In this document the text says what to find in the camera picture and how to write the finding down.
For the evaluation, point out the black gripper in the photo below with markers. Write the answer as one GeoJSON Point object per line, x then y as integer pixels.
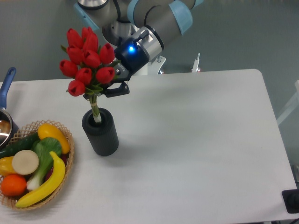
{"type": "Point", "coordinates": [132, 58]}

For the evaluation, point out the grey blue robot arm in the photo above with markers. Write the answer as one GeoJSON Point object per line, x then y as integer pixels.
{"type": "Point", "coordinates": [164, 19]}

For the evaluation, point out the green bok choy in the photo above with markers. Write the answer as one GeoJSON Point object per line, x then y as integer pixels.
{"type": "Point", "coordinates": [43, 148]}

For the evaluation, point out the green cucumber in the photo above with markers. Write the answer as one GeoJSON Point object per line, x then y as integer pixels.
{"type": "Point", "coordinates": [24, 143]}

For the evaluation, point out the blue handled pot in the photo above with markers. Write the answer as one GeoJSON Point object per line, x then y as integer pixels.
{"type": "Point", "coordinates": [7, 126]}

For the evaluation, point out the woven wicker basket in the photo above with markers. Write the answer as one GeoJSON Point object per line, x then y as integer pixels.
{"type": "Point", "coordinates": [28, 130]}

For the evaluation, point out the orange fruit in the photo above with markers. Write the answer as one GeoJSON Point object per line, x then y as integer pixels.
{"type": "Point", "coordinates": [13, 185]}

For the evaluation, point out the white frame at right edge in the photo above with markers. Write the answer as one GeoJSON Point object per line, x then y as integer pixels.
{"type": "Point", "coordinates": [290, 106]}

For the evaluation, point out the white table clamp right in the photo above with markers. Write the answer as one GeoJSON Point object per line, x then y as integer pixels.
{"type": "Point", "coordinates": [155, 67]}

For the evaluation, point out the yellow banana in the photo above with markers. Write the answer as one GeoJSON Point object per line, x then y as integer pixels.
{"type": "Point", "coordinates": [47, 187]}

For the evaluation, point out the beige round radish slice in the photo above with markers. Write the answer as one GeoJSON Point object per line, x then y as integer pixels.
{"type": "Point", "coordinates": [25, 162]}

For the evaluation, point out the black device at table edge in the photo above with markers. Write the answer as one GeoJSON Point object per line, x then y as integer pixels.
{"type": "Point", "coordinates": [291, 200]}

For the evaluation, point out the white clamp post red base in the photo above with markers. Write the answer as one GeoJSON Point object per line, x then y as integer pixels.
{"type": "Point", "coordinates": [195, 67]}

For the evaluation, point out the red tulip bouquet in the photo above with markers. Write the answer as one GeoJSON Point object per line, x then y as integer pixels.
{"type": "Point", "coordinates": [90, 65]}

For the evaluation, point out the dark grey ribbed vase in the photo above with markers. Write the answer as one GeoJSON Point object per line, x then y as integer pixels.
{"type": "Point", "coordinates": [103, 137]}

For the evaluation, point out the yellow bell pepper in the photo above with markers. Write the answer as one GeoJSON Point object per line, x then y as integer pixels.
{"type": "Point", "coordinates": [6, 167]}

